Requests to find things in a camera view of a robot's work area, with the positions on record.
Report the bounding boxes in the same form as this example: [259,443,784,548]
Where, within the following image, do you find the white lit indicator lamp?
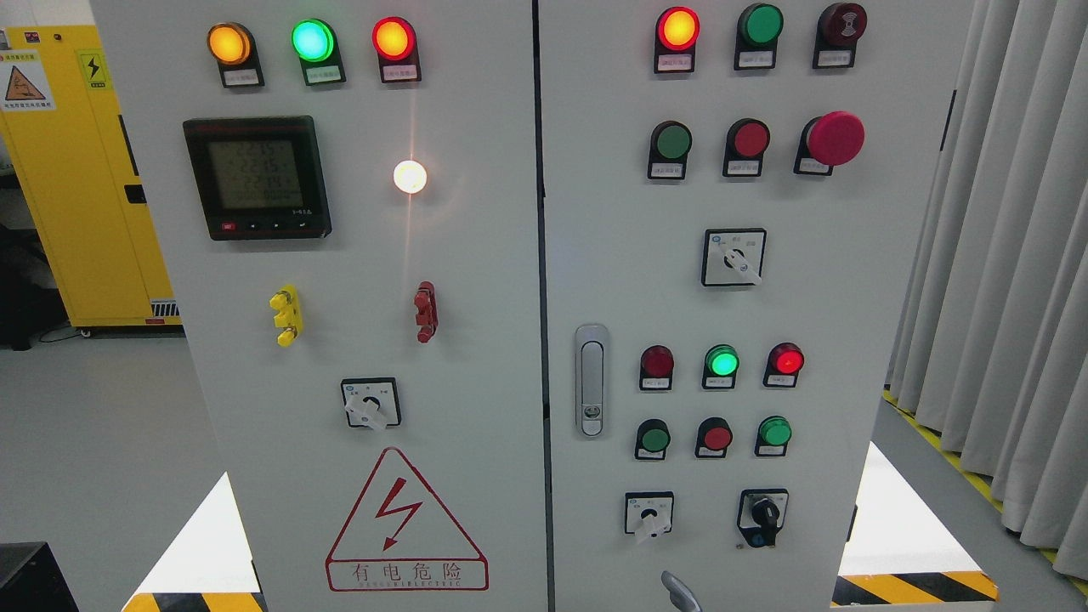
[393,159,428,195]

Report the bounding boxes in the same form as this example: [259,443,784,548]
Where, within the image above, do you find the lower right green button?
[753,415,793,457]

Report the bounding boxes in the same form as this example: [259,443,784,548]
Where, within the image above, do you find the red emergency stop mushroom button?
[793,110,866,178]

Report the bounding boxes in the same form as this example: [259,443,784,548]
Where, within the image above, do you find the upper red push button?
[722,117,770,178]

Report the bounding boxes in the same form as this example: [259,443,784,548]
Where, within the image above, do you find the lower white selector switch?
[623,491,675,544]

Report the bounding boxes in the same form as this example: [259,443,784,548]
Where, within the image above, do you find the black digital power meter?
[183,117,332,241]

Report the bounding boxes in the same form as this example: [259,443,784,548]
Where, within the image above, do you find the lit red indicator light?
[762,342,805,388]

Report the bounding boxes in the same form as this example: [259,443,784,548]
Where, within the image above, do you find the red high voltage warning sticker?
[324,448,490,592]

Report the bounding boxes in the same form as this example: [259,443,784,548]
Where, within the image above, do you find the green indicator light top left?
[290,19,346,86]

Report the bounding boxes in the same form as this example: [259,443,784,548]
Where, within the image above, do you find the lit green indicator light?
[702,344,740,390]

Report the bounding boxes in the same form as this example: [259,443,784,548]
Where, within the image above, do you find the lower red push button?
[693,416,734,460]

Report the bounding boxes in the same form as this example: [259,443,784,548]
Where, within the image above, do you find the black key switch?
[737,488,789,547]

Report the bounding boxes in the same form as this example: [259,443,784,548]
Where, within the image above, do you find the yellow terminal block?
[269,284,304,348]

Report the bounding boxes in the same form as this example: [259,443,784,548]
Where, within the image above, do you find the dark red indicator light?
[638,344,675,392]

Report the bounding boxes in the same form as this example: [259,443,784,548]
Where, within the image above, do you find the amber indicator light top left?
[207,22,264,88]

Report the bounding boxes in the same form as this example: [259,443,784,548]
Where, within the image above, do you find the green start button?
[634,418,672,461]

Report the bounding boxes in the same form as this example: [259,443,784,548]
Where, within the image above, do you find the red push button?
[693,416,734,460]
[722,117,770,178]

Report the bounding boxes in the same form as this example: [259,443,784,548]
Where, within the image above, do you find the grey curtain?
[889,1,1087,578]

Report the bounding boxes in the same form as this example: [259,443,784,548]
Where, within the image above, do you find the red indicator light top left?
[371,15,422,82]

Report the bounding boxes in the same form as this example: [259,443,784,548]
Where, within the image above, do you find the grey electrical control cabinet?
[88,0,978,612]

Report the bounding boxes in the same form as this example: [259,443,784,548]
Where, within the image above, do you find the red indicator light top right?
[653,5,700,75]

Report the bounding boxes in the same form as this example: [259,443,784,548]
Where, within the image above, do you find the left door selector switch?
[339,378,403,431]

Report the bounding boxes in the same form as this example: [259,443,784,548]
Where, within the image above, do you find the yellow safety cabinet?
[1,25,180,333]

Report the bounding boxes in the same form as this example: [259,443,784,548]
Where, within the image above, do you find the upper right selector switch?
[700,228,767,287]

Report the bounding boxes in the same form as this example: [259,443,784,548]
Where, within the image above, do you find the grey cabinet door handle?
[574,325,609,438]

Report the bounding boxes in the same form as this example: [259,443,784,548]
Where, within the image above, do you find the green indicator light top right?
[734,3,784,71]

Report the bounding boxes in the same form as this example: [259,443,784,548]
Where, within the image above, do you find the upper green push button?
[646,121,693,181]

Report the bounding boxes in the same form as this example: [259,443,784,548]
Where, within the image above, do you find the dark red buzzer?
[812,3,868,70]

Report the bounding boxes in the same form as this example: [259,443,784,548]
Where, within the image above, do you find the red terminal block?
[412,281,438,344]

